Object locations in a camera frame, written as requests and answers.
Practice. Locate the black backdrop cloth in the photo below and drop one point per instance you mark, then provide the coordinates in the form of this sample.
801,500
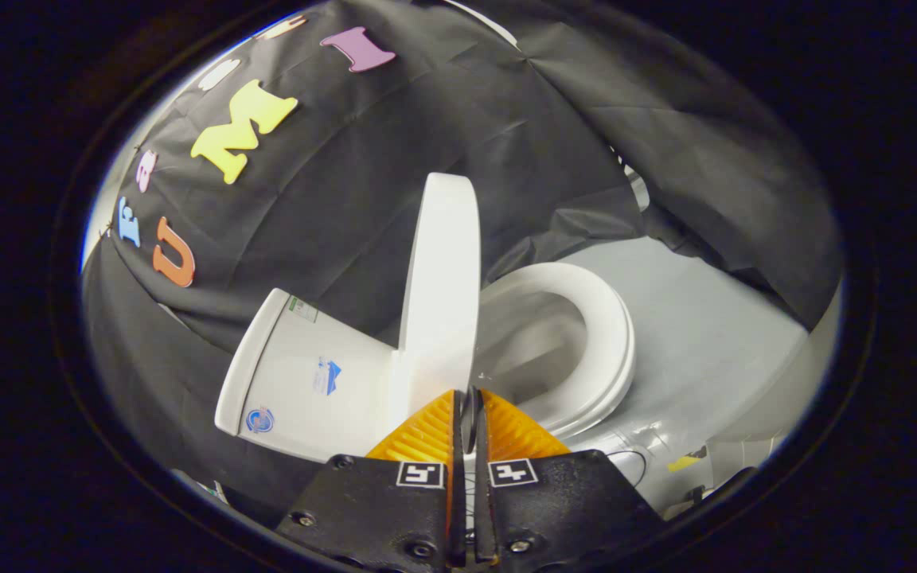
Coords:
442,119

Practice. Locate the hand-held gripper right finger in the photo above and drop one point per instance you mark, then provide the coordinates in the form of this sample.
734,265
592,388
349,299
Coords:
562,509

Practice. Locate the white toilet bowl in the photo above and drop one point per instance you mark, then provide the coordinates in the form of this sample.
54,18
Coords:
530,342

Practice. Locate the small yellow tag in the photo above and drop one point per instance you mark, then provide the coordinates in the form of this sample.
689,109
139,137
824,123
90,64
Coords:
685,461

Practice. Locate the white toilet tank cover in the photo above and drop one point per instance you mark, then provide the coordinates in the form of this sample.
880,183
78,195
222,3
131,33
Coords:
247,358

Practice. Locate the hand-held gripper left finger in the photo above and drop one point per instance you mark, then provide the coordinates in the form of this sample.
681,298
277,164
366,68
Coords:
379,509

